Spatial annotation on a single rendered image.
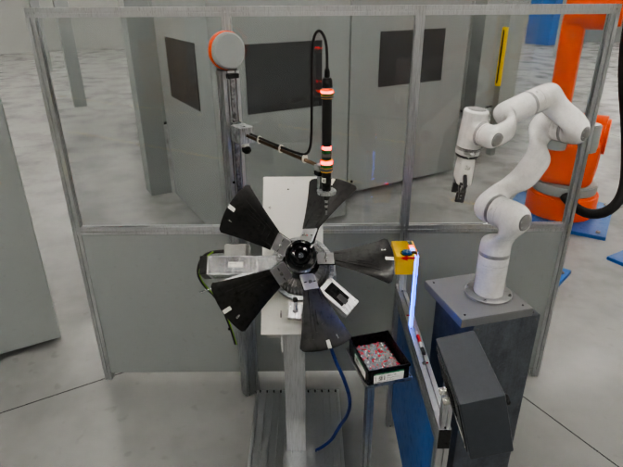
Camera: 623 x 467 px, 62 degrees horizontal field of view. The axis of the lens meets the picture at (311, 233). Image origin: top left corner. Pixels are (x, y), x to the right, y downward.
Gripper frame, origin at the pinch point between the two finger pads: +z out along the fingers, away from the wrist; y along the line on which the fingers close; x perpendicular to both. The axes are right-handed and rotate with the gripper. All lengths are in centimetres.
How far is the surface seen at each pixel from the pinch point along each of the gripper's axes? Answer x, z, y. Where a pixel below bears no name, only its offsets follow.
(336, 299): 40, 45, -12
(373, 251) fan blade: 27.7, 25.9, -3.7
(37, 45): 183, -27, 55
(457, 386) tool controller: 10, 15, -82
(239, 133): 88, -2, 36
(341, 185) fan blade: 42.4, 6.0, 10.5
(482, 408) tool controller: 4, 16, -87
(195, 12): 114, -46, 63
